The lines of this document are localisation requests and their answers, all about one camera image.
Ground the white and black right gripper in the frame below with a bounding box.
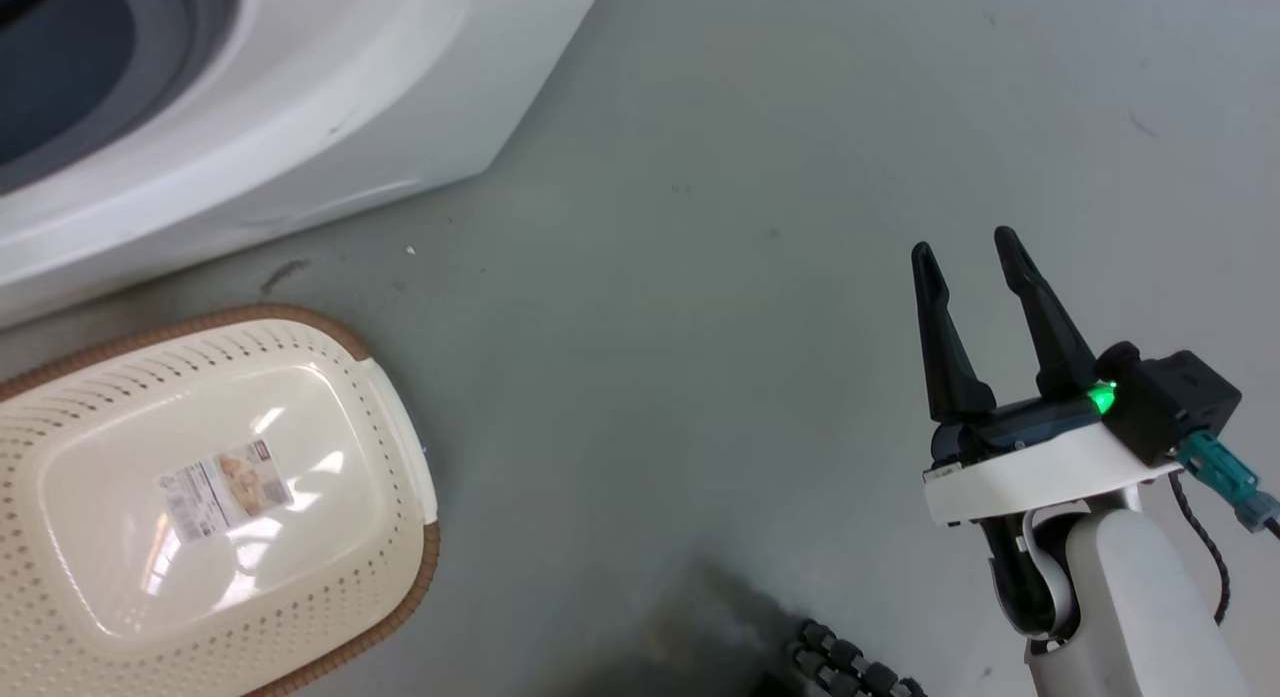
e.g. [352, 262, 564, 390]
[911, 226, 1183, 527]

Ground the white washing machine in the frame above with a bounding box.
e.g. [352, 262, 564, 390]
[0, 0, 608, 328]

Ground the cream perforated laundry basket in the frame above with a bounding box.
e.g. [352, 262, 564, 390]
[0, 304, 442, 697]

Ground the paper label sticker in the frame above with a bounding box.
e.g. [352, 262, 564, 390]
[155, 442, 295, 545]

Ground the teal cable connector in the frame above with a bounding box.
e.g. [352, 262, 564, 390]
[1177, 431, 1280, 534]

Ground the thin black braided cable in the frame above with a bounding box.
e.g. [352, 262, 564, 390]
[1168, 471, 1231, 626]

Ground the black corrugated cable conduit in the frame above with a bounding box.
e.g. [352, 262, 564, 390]
[790, 619, 926, 697]

